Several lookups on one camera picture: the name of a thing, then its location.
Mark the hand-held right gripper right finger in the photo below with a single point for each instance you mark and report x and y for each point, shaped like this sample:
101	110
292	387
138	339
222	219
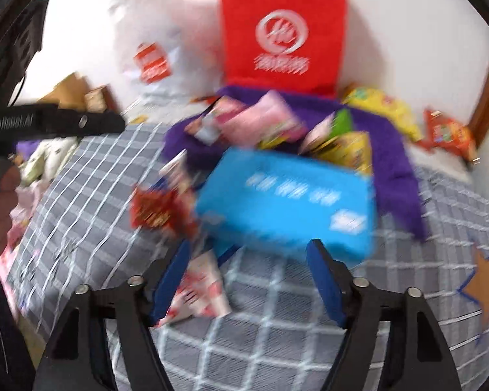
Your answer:
324	281

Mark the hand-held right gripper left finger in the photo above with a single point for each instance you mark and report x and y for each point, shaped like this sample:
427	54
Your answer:
169	281

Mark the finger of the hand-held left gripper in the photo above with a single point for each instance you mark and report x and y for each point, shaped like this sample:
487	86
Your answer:
102	122

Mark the blue box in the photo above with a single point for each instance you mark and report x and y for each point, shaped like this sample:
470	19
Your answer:
289	199

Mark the person's left hand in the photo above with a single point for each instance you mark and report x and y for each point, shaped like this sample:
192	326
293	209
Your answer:
0	211

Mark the small brown box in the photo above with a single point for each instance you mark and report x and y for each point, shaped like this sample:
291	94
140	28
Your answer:
100	98

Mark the white and pink snack packet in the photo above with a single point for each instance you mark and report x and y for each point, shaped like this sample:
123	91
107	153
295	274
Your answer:
199	289

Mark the white and green packets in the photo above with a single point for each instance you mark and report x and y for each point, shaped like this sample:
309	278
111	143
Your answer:
49	159

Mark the cardboard box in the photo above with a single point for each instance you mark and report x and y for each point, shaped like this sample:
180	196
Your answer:
65	89

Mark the grey checked blanket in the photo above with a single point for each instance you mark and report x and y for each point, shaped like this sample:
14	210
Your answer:
269	334

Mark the red packet in bag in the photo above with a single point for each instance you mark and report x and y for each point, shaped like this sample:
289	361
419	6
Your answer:
150	63

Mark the white plastic bag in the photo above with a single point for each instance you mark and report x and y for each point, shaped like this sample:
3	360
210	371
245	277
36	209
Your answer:
167	28

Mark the purple cloth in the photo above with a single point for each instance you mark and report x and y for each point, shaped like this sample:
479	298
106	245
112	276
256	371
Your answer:
391	171

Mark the yellow snack packet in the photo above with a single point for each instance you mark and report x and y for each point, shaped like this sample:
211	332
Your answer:
346	150

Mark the small pink snack packet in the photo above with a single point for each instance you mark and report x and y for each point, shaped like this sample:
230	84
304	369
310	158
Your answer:
318	132

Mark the white printed sheet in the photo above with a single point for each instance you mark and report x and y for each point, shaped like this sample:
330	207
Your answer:
436	171

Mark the large pink snack packet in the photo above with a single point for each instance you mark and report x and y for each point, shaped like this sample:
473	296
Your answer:
265	120

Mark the yellow chips bag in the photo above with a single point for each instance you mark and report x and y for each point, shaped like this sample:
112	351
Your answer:
383	108

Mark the orange chips bag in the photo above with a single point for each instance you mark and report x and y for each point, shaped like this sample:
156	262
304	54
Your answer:
448	134

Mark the red paper bag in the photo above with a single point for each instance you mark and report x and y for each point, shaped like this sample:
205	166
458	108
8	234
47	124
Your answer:
281	32

